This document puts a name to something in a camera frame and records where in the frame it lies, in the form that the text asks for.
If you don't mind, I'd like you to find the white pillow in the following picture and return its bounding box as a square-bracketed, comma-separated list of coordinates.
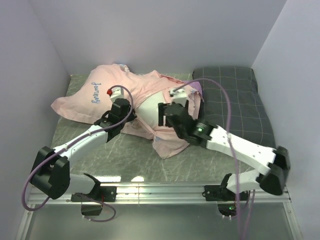
[135, 90, 172, 132]

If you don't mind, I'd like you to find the pink purple Elsa pillowcase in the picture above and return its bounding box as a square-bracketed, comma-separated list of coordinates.
[51, 64, 189, 159]

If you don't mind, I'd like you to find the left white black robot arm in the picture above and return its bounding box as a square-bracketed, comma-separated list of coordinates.
[29, 98, 135, 201]

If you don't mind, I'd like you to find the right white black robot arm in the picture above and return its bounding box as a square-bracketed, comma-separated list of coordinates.
[158, 103, 291, 200]

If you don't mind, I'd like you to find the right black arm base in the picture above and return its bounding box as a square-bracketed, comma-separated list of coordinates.
[202, 185, 237, 220]

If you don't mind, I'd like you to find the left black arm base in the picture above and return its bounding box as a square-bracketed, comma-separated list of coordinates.
[70, 186, 117, 223]

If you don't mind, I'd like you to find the dark grey checked pillow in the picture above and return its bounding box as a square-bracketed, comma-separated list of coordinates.
[192, 66, 276, 148]

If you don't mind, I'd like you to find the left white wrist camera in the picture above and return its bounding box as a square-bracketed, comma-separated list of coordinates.
[106, 87, 124, 103]

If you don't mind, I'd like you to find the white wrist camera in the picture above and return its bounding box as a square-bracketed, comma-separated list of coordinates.
[106, 87, 124, 103]
[169, 88, 188, 107]

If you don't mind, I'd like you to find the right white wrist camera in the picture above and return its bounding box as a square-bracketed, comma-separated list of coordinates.
[169, 88, 188, 107]

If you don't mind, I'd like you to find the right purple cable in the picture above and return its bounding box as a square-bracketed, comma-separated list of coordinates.
[172, 78, 256, 240]

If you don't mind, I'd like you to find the purple cable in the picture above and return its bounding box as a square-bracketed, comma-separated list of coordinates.
[172, 78, 256, 240]
[21, 85, 134, 223]

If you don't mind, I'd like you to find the aluminium mounting rail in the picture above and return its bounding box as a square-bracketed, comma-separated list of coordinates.
[16, 182, 298, 240]

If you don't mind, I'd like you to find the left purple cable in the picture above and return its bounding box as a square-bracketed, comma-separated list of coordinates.
[21, 85, 134, 223]

